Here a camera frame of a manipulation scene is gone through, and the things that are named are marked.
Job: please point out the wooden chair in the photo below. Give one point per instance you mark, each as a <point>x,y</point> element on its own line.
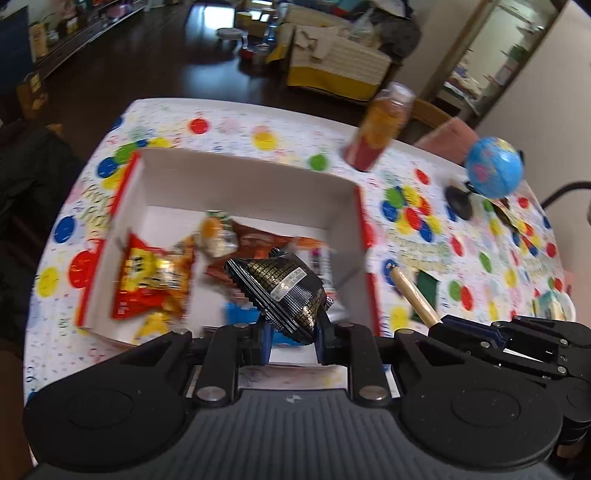
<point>429,115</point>

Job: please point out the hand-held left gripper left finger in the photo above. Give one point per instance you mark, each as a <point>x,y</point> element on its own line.
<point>264,344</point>

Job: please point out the white cardboard box red trim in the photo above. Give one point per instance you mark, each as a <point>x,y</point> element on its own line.
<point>240,184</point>

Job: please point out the beige paper bag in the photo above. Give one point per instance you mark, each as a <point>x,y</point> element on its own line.
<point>39,40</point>

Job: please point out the low television cabinet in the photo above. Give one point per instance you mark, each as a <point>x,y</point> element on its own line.
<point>78,41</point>

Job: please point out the dotted tablecloth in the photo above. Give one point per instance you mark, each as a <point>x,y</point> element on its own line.
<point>277,138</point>

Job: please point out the white plastic bag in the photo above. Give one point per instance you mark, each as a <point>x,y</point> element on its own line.
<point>362,27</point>

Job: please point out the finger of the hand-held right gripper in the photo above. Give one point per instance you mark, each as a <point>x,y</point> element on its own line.
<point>545,334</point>
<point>471,339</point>

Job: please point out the wooden stick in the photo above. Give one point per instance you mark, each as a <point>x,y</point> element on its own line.
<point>415,295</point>

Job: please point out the yellow snack packet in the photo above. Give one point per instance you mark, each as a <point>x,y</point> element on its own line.
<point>152,325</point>

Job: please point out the small blue globe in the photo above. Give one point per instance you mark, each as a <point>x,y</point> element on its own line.
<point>494,166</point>

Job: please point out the black gold snack packet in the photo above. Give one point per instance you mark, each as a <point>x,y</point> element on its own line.
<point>281,286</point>

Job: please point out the dark blue cabinet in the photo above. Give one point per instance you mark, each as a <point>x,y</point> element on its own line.
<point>14,41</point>

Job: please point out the grey coat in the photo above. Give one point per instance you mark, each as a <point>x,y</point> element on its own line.
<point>401,32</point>

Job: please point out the brown paper bag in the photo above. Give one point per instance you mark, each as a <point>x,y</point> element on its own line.
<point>32,92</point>

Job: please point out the orange green snack packet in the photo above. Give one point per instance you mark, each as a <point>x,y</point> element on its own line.
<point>217,233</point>

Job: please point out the red gold snack bag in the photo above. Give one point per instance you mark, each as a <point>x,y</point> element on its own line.
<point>147,277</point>

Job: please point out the orange drink bottle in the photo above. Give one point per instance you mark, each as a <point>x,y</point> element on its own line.
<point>376,129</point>

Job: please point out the brown orange snack packet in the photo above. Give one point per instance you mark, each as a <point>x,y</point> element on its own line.
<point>263,242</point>

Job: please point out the sofa with white yellow cover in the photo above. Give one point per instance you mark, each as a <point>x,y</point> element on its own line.
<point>323,60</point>

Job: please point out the round white stool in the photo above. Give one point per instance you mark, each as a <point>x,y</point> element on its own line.
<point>231,34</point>

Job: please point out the blue snack packet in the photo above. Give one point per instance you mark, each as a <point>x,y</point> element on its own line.
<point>240,314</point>

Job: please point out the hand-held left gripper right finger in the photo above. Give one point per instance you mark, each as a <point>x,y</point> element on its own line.
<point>322,346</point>

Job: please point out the white orange snack packet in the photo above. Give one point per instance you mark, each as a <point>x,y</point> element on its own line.
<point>318,265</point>

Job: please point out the pale green packet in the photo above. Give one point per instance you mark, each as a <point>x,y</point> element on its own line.
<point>554,304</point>

